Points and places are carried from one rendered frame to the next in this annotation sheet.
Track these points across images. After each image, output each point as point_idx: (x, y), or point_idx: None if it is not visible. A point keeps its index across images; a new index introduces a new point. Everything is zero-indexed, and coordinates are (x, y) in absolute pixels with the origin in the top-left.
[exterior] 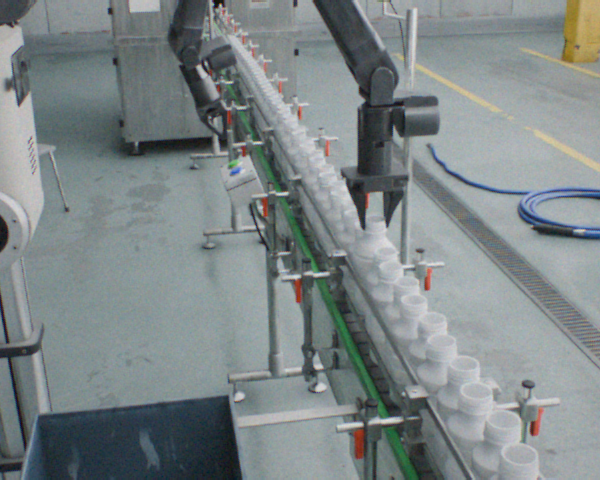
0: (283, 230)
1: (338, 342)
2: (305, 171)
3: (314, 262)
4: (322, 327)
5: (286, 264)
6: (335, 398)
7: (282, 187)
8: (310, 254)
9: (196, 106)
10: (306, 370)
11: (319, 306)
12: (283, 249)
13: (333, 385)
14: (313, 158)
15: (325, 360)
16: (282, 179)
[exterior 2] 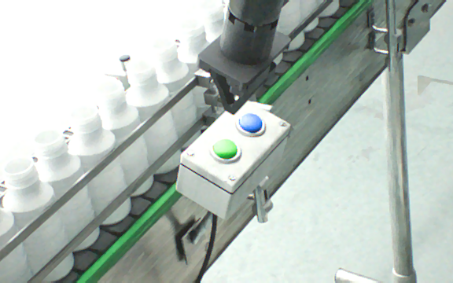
0: (168, 246)
1: (376, 9)
2: (185, 68)
3: (291, 67)
4: (338, 74)
5: (192, 272)
6: (372, 81)
7: (93, 256)
8: (278, 81)
9: (270, 56)
10: (399, 52)
11: (329, 66)
12: (196, 244)
13: (367, 78)
14: (187, 30)
15: (348, 94)
16: (71, 264)
